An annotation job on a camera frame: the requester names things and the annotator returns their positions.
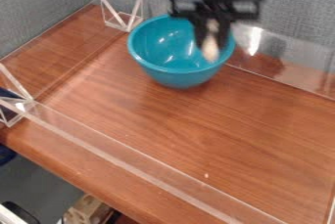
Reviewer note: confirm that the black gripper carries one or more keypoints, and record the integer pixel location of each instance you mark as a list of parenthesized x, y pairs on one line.
[(230, 10)]

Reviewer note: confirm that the white plush mushroom brown cap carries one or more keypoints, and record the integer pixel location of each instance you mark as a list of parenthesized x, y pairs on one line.
[(209, 47)]

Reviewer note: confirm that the blue bowl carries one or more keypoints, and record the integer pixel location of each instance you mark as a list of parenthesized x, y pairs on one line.
[(162, 46)]

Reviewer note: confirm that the clear acrylic back barrier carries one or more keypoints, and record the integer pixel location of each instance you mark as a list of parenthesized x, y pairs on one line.
[(285, 59)]

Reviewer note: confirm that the clear acrylic barrier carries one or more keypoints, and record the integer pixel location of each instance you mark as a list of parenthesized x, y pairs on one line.
[(49, 60), (285, 59), (150, 191)]

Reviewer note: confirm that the clear acrylic left barrier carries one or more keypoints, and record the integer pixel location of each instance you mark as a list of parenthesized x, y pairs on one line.
[(49, 60)]

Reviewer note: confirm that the clear acrylic front barrier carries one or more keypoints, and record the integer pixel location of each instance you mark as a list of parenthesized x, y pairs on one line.
[(150, 191)]

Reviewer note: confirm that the wooden block under table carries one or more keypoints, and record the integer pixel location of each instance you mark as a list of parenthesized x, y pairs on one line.
[(87, 211)]

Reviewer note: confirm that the clear acrylic corner bracket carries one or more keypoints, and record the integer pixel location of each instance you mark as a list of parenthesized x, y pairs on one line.
[(120, 20)]

